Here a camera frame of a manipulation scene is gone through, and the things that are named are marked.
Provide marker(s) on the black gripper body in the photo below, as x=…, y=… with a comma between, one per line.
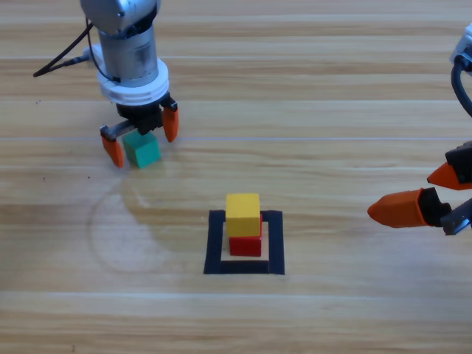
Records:
x=140, y=118
x=448, y=214

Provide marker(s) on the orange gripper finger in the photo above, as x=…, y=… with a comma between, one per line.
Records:
x=446, y=178
x=171, y=123
x=115, y=151
x=396, y=210

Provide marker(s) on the green wooden block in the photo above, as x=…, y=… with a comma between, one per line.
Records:
x=144, y=151

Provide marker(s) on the yellow wooden block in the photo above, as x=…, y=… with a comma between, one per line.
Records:
x=242, y=215

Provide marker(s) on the red wooden block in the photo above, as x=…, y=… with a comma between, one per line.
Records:
x=245, y=246

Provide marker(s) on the black tape square outline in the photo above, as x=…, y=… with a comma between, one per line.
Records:
x=215, y=243

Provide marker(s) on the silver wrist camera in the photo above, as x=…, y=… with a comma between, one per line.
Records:
x=464, y=48
x=94, y=53

